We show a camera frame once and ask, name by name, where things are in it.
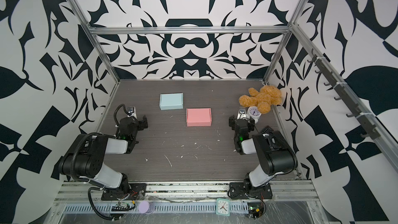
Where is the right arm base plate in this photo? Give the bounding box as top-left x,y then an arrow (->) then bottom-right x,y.
227,183 -> 273,200

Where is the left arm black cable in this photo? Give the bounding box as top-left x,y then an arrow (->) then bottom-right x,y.
113,104 -> 129,128

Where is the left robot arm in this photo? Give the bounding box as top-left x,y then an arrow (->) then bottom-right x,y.
58,116 -> 148,194

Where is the light blue paper box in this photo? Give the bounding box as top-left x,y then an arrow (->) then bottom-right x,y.
159,93 -> 183,111

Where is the left circuit board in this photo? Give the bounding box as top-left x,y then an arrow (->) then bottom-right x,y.
112,201 -> 136,212

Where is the brown teddy bear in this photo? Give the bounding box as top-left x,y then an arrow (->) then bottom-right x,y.
239,85 -> 282,114

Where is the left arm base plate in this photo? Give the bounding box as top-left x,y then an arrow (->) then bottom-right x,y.
101,183 -> 147,201

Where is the purple round lid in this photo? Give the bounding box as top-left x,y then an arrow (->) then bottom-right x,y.
138,201 -> 154,214

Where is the green square clock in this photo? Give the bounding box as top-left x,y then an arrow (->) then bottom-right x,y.
216,198 -> 230,216

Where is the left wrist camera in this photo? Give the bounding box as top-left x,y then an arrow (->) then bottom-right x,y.
126,106 -> 137,119

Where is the right circuit board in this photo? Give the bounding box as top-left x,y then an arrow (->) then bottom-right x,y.
248,201 -> 266,219

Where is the circuit board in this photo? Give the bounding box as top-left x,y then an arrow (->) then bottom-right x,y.
248,201 -> 266,219
112,201 -> 136,212

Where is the pink paper box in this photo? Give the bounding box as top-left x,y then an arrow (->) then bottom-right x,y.
187,108 -> 212,127

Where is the white alarm clock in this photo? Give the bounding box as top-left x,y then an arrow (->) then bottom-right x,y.
247,106 -> 262,123

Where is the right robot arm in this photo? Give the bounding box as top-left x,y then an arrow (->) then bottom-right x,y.
229,116 -> 298,190

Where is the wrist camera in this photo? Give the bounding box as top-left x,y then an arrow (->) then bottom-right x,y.
237,107 -> 247,119
126,106 -> 137,119

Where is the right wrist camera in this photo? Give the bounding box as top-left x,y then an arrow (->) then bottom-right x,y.
237,107 -> 247,119

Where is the black remote control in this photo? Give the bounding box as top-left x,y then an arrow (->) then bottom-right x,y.
261,125 -> 274,135

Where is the wall hook rail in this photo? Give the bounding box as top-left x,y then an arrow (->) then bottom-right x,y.
309,55 -> 381,140

